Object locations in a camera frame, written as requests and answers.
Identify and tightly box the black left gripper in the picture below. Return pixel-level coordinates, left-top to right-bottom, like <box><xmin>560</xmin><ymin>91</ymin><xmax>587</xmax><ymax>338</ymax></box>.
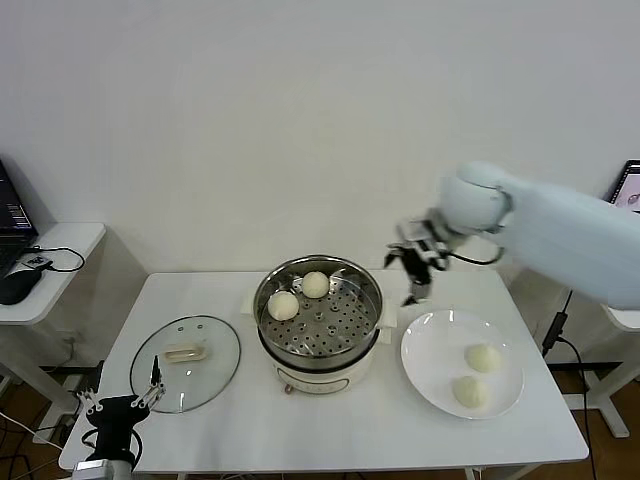
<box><xmin>74</xmin><ymin>355</ymin><xmax>167</xmax><ymax>464</ymax></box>

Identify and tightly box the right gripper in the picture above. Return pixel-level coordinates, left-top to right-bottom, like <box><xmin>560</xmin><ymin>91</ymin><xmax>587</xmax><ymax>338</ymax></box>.
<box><xmin>383</xmin><ymin>214</ymin><xmax>450</xmax><ymax>308</ymax></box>

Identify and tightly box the glass lid with cream handle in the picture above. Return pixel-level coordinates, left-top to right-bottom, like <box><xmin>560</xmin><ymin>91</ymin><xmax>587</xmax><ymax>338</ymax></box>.
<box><xmin>129</xmin><ymin>314</ymin><xmax>242</xmax><ymax>414</ymax></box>

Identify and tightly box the white steamed baozi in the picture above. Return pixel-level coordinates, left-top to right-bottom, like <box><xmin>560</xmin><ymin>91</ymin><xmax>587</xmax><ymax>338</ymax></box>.
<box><xmin>301</xmin><ymin>271</ymin><xmax>330</xmax><ymax>300</ymax></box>
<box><xmin>267</xmin><ymin>292</ymin><xmax>300</xmax><ymax>322</ymax></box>
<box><xmin>464</xmin><ymin>343</ymin><xmax>502</xmax><ymax>374</ymax></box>
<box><xmin>452</xmin><ymin>375</ymin><xmax>489</xmax><ymax>407</ymax></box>

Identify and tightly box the stainless steel steamer basket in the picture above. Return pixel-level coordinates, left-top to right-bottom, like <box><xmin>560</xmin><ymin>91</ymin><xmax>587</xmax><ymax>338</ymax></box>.
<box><xmin>253</xmin><ymin>255</ymin><xmax>385</xmax><ymax>357</ymax></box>

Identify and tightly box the white round plate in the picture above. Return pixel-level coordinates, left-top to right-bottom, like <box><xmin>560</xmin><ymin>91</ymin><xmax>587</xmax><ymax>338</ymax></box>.
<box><xmin>400</xmin><ymin>310</ymin><xmax>526</xmax><ymax>420</ymax></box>

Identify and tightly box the cream electric cooking pot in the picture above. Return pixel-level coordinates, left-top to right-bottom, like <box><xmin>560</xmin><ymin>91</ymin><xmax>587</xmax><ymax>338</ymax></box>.
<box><xmin>241</xmin><ymin>294</ymin><xmax>399</xmax><ymax>397</ymax></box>

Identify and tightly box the black computer mouse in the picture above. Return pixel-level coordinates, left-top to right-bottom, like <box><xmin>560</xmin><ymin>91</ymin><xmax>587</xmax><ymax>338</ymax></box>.
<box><xmin>0</xmin><ymin>269</ymin><xmax>44</xmax><ymax>306</ymax></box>

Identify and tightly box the white side table rounded corner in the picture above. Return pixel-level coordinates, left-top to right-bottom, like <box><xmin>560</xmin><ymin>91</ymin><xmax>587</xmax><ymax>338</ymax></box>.
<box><xmin>0</xmin><ymin>222</ymin><xmax>107</xmax><ymax>416</ymax></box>

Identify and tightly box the black laptop with dark screen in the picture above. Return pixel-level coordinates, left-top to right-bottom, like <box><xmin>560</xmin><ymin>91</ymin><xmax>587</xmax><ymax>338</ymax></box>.
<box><xmin>0</xmin><ymin>158</ymin><xmax>40</xmax><ymax>279</ymax></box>

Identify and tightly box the white side table with label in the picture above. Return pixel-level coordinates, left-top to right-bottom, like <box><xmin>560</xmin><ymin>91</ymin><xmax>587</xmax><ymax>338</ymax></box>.
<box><xmin>582</xmin><ymin>299</ymin><xmax>640</xmax><ymax>440</ymax></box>

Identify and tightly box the grey laptop with bright screen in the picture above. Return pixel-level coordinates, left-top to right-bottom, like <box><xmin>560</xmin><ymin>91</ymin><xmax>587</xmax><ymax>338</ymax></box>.
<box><xmin>609</xmin><ymin>159</ymin><xmax>640</xmax><ymax>216</ymax></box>

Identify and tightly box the thin black hub cable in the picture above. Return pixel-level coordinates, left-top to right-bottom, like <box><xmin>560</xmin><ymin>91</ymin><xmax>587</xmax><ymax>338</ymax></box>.
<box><xmin>29</xmin><ymin>244</ymin><xmax>86</xmax><ymax>274</ymax></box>

